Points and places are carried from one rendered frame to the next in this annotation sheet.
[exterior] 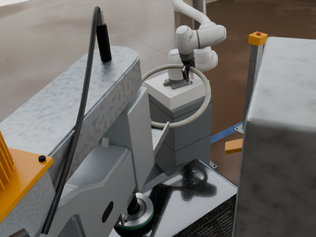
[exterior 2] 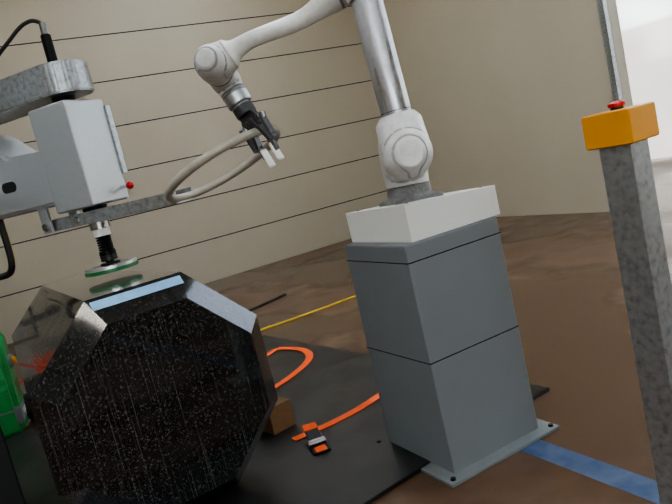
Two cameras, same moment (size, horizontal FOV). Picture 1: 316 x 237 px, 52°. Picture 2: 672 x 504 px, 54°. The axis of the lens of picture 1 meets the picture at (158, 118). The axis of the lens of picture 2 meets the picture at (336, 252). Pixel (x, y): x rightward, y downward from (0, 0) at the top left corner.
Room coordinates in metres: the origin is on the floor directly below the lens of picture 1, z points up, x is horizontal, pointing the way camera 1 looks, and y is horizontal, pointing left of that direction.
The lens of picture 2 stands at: (2.14, -2.54, 1.13)
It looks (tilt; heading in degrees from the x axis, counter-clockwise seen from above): 8 degrees down; 93
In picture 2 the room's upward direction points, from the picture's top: 13 degrees counter-clockwise
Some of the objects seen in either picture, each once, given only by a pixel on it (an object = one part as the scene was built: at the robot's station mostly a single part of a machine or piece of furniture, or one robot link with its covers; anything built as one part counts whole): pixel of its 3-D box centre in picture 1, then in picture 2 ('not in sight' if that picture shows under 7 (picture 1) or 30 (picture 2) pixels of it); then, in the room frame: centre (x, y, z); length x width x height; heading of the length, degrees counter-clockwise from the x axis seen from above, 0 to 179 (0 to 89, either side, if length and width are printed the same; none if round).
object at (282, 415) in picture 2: not in sight; (263, 411); (1.51, 0.32, 0.07); 0.30 x 0.12 x 0.12; 132
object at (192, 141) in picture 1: (179, 131); (440, 336); (2.33, -0.19, 0.40); 0.50 x 0.50 x 0.80; 30
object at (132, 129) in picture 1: (111, 152); (66, 163); (1.01, 0.20, 1.35); 0.36 x 0.22 x 0.45; 157
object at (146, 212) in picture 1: (131, 209); (111, 265); (1.08, 0.17, 0.90); 0.21 x 0.21 x 0.01
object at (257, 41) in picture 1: (252, 86); (653, 327); (2.78, -0.96, 0.54); 0.20 x 0.20 x 1.09; 37
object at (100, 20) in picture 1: (102, 36); (48, 45); (1.08, 0.17, 1.81); 0.04 x 0.04 x 0.17
